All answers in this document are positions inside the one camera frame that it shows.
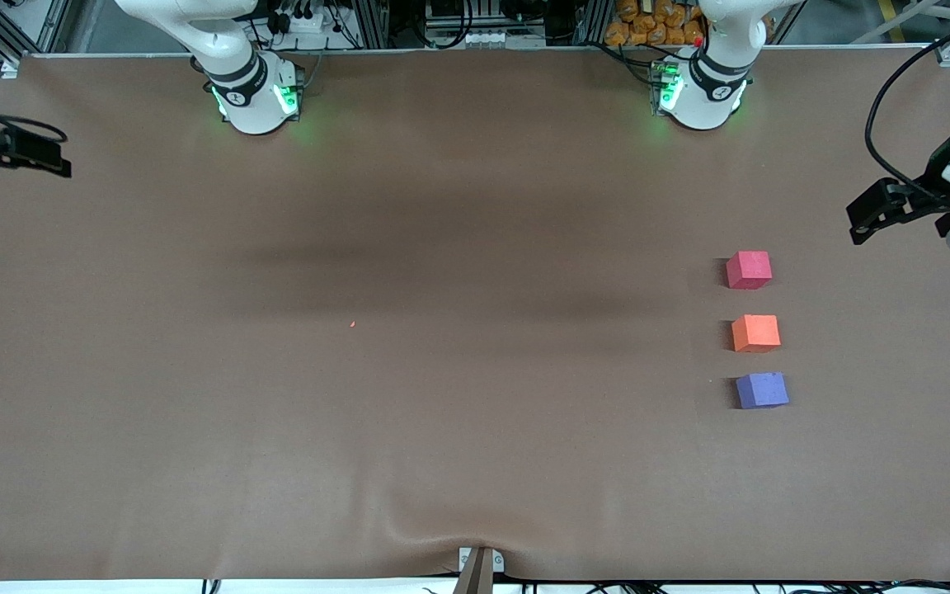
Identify orange foam block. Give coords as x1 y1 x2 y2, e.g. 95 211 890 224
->
731 314 782 354

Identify red foam block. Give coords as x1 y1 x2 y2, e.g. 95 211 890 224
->
726 251 773 290

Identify purple foam block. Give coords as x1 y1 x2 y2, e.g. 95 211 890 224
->
735 371 790 410

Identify white power strip with plugs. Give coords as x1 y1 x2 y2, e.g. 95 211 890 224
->
275 7 329 35

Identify pile of orange lumpy items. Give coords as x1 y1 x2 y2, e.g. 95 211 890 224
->
604 0 773 48

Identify large fabric table mat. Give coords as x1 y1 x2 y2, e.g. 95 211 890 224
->
0 45 950 582

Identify white socket strip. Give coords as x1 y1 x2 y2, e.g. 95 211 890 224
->
463 31 543 48

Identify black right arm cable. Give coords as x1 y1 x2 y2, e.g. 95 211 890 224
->
0 87 70 145

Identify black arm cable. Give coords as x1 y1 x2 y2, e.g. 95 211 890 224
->
0 87 70 145
865 12 950 203

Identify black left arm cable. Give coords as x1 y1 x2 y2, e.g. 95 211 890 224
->
865 12 950 203

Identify aluminium frame post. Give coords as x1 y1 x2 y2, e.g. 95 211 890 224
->
578 0 612 46
355 0 389 49

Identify black floor cables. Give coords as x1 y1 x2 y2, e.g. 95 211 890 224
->
590 579 950 594

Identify metal clamp bracket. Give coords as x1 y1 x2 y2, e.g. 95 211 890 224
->
457 546 506 594

